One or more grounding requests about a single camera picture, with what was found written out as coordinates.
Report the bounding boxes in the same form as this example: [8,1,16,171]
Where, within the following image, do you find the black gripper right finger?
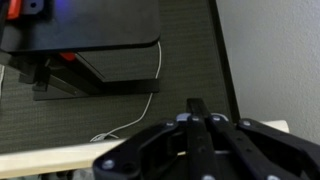
[208,114,320,180]

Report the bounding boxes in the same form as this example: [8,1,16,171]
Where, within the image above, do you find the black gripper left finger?
[92,98,214,180]

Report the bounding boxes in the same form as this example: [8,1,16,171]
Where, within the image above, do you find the wooden drawer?
[0,119,290,179]

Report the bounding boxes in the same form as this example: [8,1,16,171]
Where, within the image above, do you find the red black clamp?
[60,52,76,62]
[6,0,45,20]

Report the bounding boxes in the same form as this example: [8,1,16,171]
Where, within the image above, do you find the white cable on floor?
[89,40,163,144]

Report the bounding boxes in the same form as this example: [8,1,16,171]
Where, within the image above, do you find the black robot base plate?
[0,0,160,101]

